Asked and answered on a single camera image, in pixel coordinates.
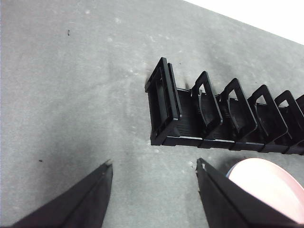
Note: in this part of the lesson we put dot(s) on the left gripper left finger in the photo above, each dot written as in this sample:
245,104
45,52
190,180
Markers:
83,202

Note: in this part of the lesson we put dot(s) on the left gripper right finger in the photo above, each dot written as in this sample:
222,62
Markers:
225,206

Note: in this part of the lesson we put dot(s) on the blue plate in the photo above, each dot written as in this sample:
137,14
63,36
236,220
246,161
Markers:
228,173

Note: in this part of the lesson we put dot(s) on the pink plate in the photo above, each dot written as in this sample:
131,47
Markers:
268,183

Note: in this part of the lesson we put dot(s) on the black plate rack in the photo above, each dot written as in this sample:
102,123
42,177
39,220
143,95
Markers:
213,118

